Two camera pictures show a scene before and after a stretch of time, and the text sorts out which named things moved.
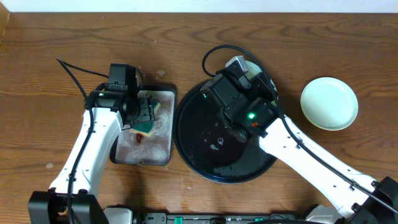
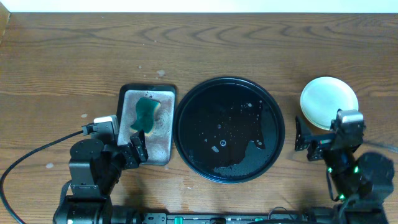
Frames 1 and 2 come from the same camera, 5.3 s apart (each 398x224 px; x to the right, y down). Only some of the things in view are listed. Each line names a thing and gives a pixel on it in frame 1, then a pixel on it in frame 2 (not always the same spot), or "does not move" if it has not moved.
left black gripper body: [145, 109] -> [131, 152]
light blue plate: [254, 70] -> [322, 97]
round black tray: [208, 147] does not move
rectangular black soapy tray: [133, 148] does not move
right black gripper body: [257, 90] -> [319, 145]
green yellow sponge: [146, 128] does not move
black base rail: [222, 218] does not move
